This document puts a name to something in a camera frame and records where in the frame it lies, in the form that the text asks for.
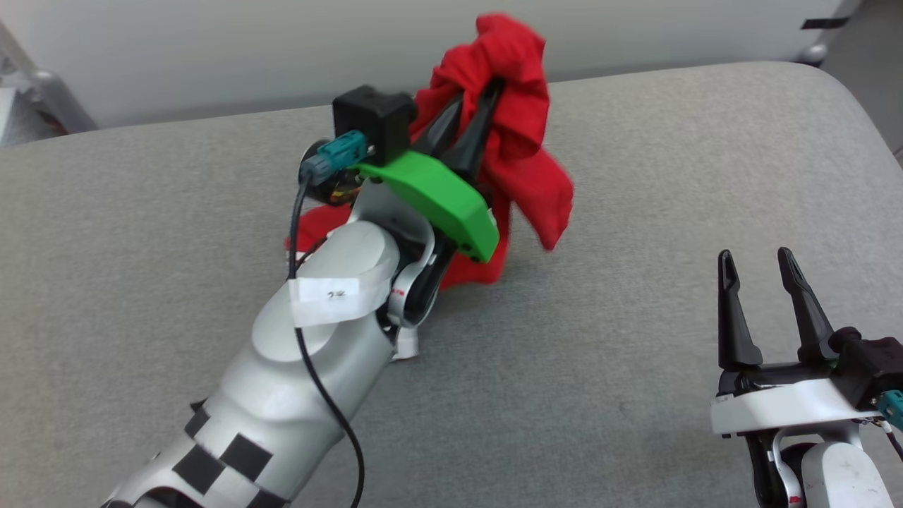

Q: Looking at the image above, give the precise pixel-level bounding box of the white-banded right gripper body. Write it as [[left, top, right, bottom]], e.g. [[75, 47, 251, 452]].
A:
[[710, 360, 883, 435]]

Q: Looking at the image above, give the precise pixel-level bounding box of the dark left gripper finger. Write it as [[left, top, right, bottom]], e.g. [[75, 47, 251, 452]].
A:
[[413, 95, 464, 157], [451, 79, 505, 183]]

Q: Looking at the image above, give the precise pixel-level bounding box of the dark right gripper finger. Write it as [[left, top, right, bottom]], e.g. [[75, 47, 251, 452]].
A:
[[777, 247, 837, 364], [718, 250, 763, 369]]

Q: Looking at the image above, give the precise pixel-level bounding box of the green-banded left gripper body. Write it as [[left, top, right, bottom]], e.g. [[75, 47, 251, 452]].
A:
[[353, 150, 500, 315]]

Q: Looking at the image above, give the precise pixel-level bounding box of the red Bulls 23 jersey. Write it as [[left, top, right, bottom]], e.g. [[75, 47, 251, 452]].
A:
[[284, 13, 576, 290]]

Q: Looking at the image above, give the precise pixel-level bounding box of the black round left gripper motor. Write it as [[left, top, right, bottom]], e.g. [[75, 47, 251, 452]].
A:
[[299, 140, 364, 207]]

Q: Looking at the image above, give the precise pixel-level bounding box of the grey fabric sofa cushion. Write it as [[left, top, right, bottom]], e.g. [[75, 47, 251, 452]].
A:
[[0, 60, 903, 508]]

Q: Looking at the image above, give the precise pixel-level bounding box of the teal left cable connector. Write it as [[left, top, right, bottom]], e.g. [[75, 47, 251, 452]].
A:
[[316, 131, 375, 176]]

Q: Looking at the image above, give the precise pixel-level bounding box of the teal cable connector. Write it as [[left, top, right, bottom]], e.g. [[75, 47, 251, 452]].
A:
[[316, 131, 375, 176], [878, 389, 903, 433]]

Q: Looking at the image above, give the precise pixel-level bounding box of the teal right cable connector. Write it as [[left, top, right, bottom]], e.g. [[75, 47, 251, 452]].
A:
[[878, 389, 903, 433]]

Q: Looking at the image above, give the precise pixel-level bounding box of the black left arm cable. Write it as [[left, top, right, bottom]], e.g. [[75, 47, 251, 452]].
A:
[[287, 159, 366, 508]]

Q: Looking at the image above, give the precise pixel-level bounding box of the grey metal frame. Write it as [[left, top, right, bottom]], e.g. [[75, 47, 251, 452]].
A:
[[0, 21, 99, 149]]

